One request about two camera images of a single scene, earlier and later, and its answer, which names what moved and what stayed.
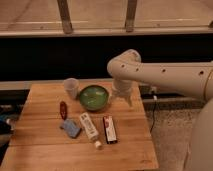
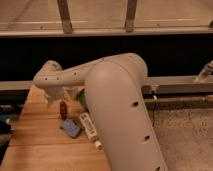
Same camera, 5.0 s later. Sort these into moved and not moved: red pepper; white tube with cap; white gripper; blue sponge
Moved: white gripper
Not moved: red pepper; blue sponge; white tube with cap
